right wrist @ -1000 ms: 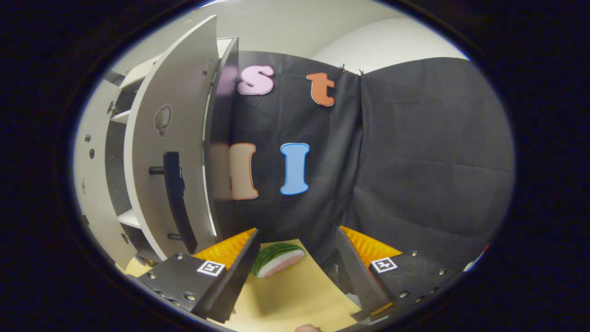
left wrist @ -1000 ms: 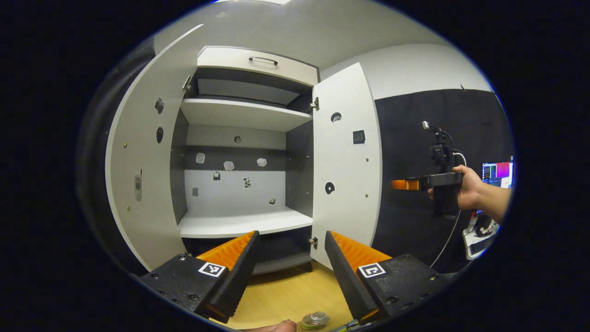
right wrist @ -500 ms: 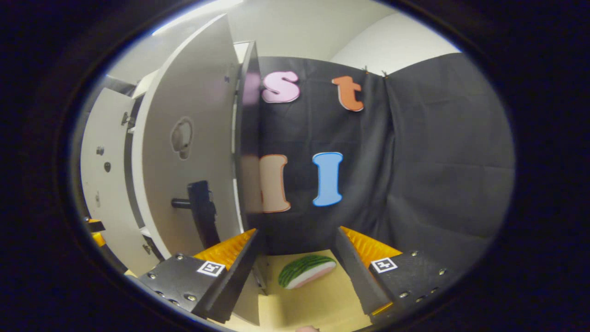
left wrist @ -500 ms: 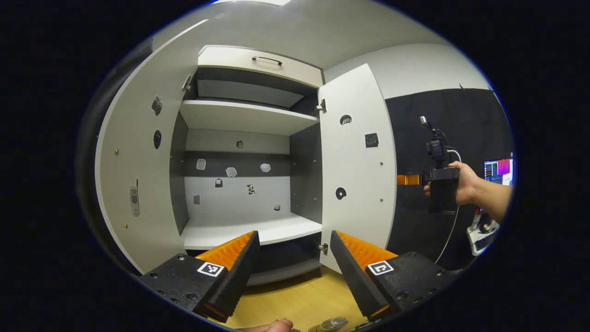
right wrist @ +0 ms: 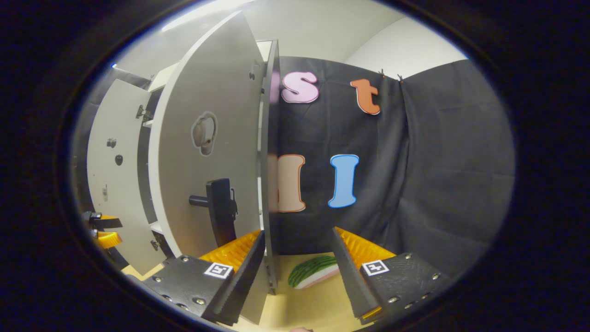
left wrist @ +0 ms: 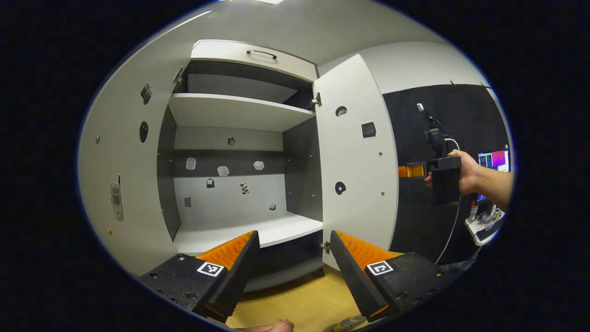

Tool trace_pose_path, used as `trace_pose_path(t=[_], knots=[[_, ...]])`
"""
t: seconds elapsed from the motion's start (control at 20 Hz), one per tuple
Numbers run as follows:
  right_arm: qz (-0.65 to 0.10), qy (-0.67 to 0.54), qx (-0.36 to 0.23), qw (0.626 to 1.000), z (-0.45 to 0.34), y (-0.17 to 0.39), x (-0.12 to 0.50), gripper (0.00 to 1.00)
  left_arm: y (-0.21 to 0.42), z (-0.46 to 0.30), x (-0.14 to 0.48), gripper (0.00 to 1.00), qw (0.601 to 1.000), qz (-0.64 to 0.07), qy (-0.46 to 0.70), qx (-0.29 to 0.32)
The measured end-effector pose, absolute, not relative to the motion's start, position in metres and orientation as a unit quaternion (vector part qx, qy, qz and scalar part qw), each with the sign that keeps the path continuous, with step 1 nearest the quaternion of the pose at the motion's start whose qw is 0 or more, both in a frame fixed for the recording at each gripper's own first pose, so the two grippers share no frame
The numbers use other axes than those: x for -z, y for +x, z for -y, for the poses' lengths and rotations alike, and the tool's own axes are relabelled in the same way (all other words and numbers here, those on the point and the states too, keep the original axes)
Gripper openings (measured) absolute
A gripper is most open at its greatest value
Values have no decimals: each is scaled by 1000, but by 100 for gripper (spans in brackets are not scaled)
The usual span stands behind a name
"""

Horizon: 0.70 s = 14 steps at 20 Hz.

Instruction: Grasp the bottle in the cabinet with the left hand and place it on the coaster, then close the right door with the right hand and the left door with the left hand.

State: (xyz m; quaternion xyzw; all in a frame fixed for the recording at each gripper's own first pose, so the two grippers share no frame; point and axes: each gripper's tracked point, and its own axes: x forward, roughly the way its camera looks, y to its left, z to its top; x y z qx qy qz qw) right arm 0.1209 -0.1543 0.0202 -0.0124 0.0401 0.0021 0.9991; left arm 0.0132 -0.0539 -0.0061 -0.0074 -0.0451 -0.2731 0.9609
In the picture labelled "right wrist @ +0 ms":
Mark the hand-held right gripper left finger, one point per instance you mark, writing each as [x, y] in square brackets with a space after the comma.
[246, 276]

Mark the watermelon slice toy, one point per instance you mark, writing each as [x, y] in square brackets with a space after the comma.
[313, 272]

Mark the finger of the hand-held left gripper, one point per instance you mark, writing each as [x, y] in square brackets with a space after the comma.
[109, 240]
[108, 223]

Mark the black backdrop cloth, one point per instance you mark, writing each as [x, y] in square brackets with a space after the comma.
[438, 161]

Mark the white cabinet door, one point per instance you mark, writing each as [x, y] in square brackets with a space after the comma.
[221, 92]
[129, 207]

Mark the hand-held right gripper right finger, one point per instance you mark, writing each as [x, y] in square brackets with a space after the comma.
[350, 276]

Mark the white grey cabinet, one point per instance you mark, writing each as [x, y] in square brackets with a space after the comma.
[271, 138]

